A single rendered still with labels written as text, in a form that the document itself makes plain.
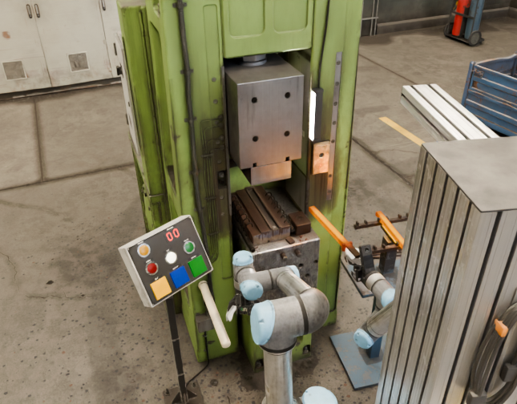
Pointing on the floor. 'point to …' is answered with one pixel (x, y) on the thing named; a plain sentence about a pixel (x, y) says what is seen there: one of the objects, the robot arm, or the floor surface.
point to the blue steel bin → (498, 93)
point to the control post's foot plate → (184, 394)
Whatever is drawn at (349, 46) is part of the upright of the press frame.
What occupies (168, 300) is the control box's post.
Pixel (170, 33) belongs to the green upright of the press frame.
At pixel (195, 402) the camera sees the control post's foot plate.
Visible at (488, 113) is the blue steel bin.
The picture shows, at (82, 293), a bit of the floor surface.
